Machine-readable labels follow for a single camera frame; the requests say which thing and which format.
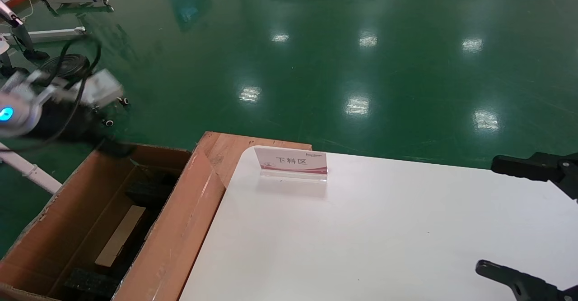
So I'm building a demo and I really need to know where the thin black cable yellow tag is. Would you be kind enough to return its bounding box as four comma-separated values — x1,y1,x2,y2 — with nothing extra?
0,78,89,153

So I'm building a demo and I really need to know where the white metal stand base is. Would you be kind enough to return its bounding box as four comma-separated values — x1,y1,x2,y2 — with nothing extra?
0,27,86,44
37,0,113,15

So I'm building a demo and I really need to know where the acrylic sign with red stripe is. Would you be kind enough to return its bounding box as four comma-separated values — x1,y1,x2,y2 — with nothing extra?
253,146,328,183

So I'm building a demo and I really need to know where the small cardboard box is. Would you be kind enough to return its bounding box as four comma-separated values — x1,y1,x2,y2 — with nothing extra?
95,205,147,268

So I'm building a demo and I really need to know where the thick black corrugated cable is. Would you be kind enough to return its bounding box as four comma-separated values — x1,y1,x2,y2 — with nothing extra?
45,35,103,87

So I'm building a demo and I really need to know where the black stool with chrome base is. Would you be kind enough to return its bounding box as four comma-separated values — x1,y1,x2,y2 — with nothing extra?
40,54,129,128

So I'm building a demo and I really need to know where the black foam block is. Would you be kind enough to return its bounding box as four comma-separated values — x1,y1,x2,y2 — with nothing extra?
126,175,179,208
63,269,121,299

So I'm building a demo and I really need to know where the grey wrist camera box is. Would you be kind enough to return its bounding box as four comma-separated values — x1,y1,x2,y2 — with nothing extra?
81,69,125,108

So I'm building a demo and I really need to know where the large cardboard box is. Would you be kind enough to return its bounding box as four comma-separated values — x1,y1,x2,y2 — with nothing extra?
0,136,226,301

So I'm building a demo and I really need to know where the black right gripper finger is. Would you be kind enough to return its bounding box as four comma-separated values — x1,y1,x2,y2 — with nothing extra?
475,260,578,301
490,152,578,202

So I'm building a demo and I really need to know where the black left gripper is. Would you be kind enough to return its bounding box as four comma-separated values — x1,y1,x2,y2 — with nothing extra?
32,102,137,158

